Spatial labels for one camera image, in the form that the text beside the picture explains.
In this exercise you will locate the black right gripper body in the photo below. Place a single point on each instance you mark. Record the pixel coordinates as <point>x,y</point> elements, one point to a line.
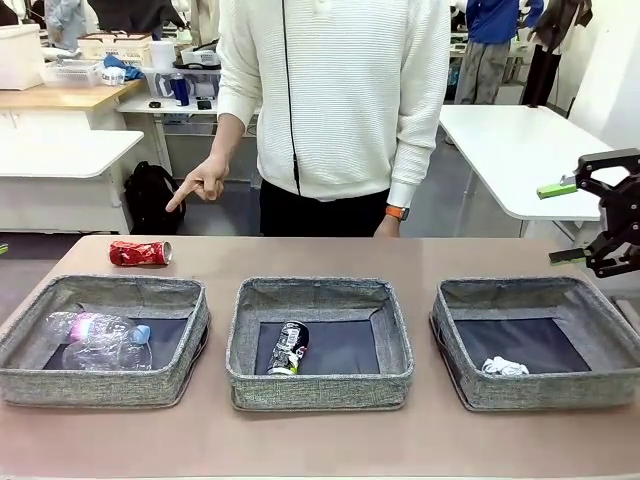
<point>625,205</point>

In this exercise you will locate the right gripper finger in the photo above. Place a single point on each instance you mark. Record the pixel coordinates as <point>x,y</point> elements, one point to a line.
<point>607,260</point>
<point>555,191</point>

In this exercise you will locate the clear plastic bottle blue cap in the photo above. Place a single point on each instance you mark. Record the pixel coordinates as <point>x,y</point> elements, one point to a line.
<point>107,327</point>

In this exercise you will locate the white paper tissue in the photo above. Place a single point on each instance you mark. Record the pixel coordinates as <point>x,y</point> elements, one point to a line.
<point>502,366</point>

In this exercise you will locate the black drink can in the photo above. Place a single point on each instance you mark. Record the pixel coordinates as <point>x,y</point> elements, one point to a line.
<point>287,350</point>

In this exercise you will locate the person's right forearm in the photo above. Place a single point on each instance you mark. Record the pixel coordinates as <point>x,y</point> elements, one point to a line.
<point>230,137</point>

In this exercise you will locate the person's left hand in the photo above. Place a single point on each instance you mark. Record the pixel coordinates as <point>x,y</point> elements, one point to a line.
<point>391,229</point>

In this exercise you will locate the person's right hand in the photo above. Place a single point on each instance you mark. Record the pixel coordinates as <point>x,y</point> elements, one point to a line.
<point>210,177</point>

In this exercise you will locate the crushed red soda can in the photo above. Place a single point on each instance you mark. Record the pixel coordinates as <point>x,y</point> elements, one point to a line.
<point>137,252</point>

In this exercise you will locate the black coat on stand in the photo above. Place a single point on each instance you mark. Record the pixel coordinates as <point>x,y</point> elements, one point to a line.
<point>550,50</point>

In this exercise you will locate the grey fabric basket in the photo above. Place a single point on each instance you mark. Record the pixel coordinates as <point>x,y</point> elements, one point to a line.
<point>320,392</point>
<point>540,392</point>
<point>100,387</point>

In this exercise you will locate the black backpack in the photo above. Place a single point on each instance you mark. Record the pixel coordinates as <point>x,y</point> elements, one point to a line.
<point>147,195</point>

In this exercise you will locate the wooden top table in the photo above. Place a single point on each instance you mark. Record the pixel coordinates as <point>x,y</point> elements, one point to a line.
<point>50,97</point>

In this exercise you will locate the orange wrist watch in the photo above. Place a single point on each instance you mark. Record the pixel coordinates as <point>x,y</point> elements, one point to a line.
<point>397,212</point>

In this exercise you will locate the person in blue jacket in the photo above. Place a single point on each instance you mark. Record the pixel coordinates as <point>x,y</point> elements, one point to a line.
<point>495,40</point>

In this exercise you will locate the white mesh basket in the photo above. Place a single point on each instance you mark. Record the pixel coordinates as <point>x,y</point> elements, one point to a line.
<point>70,74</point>

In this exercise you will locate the white storage box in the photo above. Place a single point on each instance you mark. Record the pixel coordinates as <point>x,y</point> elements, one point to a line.
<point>20,55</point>

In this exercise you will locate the white desk with thin legs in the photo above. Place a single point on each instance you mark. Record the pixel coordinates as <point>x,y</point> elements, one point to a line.
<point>140,106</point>

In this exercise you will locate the white printed carton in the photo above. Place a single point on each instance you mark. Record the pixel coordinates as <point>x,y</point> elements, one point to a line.
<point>112,76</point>

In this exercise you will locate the blue cloth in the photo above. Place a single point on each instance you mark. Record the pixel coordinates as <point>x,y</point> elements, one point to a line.
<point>130,69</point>

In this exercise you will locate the clear plastic storage bin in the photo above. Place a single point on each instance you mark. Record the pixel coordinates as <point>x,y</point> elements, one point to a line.
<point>160,82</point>

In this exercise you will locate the black trousers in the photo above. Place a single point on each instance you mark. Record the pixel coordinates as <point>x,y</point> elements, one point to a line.
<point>325,215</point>

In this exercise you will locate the person in white sweater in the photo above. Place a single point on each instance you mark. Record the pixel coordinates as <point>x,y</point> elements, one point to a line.
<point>340,100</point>

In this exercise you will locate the person in grey top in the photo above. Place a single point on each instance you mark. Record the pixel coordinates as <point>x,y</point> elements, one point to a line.
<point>65,22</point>

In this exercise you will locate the black jacket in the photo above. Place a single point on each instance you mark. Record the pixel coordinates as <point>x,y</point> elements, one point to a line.
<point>135,12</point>

